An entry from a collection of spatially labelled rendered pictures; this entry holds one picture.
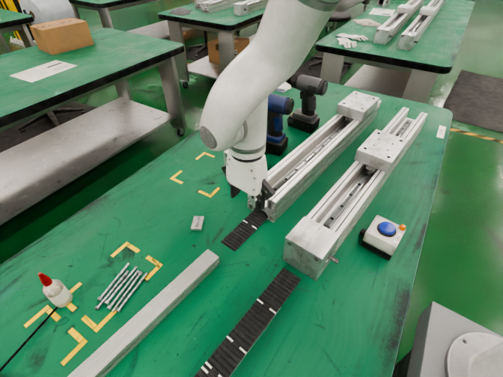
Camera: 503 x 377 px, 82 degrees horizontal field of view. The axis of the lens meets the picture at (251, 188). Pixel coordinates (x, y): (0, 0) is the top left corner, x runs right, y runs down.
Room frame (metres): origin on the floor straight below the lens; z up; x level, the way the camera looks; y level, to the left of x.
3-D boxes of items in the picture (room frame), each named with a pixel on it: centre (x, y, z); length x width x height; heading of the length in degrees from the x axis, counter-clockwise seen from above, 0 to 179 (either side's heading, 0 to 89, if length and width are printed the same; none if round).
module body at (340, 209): (0.78, -0.43, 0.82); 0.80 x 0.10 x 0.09; 141
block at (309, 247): (0.43, -0.16, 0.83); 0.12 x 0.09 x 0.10; 51
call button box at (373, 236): (0.49, -0.35, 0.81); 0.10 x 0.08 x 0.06; 51
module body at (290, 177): (0.90, -0.28, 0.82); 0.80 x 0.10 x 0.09; 141
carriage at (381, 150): (0.78, -0.43, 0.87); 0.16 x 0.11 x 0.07; 141
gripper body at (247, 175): (0.55, 0.01, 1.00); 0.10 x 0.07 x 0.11; 51
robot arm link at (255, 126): (0.54, 0.01, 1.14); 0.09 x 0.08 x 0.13; 139
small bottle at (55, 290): (0.32, 0.44, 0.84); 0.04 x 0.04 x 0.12
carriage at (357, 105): (1.10, -0.43, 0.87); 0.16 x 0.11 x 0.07; 141
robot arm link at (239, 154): (0.55, 0.01, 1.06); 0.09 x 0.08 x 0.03; 51
